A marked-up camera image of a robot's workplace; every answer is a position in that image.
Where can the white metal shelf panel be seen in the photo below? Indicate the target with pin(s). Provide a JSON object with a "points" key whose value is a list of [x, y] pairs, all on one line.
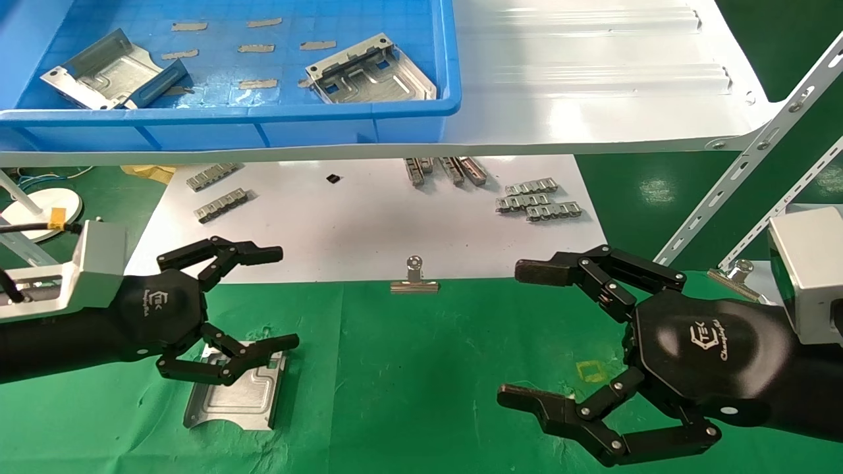
{"points": [[593, 99]]}

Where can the white slotted angle strut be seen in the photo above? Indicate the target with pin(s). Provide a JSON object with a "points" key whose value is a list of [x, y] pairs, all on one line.
{"points": [[784, 204], [757, 155]]}

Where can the small grey metal link strip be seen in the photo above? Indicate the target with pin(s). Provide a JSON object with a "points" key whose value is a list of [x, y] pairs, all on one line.
{"points": [[474, 171], [211, 176], [517, 203], [415, 172], [222, 205], [553, 211], [427, 164], [531, 187], [453, 172]]}

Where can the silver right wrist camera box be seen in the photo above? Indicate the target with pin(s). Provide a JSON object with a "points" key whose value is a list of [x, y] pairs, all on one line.
{"points": [[813, 276]]}

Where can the white round lamp base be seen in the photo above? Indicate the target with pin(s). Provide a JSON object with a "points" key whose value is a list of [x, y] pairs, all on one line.
{"points": [[36, 201]]}

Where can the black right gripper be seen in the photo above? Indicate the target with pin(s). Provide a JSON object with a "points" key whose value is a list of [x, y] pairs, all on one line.
{"points": [[711, 355]]}

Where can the silver binder clip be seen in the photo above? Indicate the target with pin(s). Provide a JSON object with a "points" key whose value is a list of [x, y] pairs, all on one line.
{"points": [[732, 280], [413, 285]]}

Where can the blue plastic bin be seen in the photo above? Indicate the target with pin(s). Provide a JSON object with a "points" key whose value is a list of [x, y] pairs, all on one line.
{"points": [[230, 128]]}

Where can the white paper sheet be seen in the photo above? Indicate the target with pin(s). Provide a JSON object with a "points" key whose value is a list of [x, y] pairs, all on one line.
{"points": [[362, 230]]}

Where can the stamped sheet metal part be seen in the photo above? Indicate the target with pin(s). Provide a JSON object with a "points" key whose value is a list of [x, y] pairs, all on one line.
{"points": [[237, 398], [112, 72], [375, 82]]}

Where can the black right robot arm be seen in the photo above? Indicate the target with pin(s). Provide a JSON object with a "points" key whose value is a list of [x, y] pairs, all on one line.
{"points": [[820, 395]]}

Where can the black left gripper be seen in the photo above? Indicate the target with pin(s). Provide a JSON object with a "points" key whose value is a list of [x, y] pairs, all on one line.
{"points": [[161, 313]]}

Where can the yellow crumpled tape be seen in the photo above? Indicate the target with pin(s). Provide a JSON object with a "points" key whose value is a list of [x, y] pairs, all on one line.
{"points": [[155, 172]]}

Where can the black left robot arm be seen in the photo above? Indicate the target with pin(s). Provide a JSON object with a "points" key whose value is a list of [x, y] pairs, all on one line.
{"points": [[59, 342]]}

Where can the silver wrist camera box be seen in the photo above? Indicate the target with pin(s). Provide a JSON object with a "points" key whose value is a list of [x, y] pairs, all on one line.
{"points": [[813, 276], [99, 263]]}

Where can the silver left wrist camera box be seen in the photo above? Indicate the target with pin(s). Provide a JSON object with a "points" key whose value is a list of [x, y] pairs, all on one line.
{"points": [[99, 263]]}

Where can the green cloth mat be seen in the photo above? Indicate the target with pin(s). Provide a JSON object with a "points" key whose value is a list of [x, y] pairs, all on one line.
{"points": [[428, 382]]}

